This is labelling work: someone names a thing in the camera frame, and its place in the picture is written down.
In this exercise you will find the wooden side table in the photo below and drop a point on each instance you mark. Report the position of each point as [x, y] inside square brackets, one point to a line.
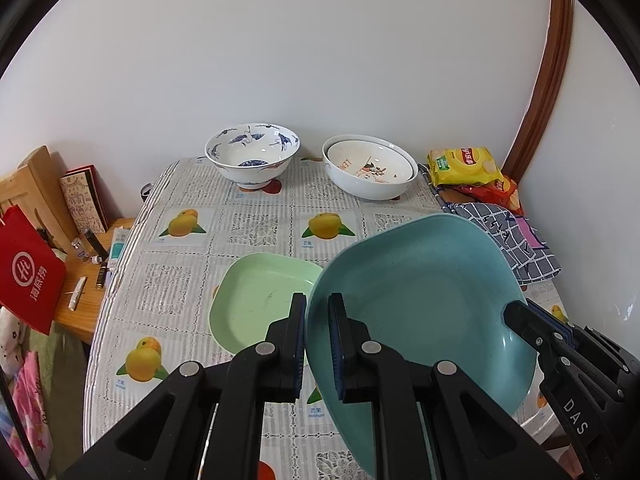
[80, 322]

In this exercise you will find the wooden board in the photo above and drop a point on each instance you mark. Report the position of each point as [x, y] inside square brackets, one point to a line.
[35, 187]

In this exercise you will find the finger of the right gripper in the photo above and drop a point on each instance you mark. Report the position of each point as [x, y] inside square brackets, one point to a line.
[545, 334]
[599, 350]

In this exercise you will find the white ceramic bowl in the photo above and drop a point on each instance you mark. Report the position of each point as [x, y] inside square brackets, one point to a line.
[537, 419]

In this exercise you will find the yellow chips bag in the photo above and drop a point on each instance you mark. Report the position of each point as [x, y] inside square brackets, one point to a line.
[462, 166]

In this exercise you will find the brown wooden door frame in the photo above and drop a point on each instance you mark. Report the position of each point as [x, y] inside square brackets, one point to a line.
[546, 89]

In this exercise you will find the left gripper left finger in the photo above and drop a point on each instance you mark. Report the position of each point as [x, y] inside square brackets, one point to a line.
[205, 422]

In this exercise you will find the large white bowl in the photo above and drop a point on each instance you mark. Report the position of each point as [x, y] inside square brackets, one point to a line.
[367, 190]

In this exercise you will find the blue square plate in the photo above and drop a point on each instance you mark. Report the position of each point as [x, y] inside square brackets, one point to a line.
[433, 289]

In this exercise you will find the red chips bag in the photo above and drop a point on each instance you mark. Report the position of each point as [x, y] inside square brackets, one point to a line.
[502, 192]

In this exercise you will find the green square plate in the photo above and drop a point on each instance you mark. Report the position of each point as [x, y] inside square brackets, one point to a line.
[256, 291]

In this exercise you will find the grey checkered cloth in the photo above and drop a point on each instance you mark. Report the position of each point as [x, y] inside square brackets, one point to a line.
[529, 257]

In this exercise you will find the blue crane pattern bowl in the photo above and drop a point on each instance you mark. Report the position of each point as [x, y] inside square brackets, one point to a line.
[252, 155]

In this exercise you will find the red paper bag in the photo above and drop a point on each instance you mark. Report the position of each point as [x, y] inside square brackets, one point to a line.
[31, 275]

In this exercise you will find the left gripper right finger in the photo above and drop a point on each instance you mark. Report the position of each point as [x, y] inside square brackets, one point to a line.
[429, 422]

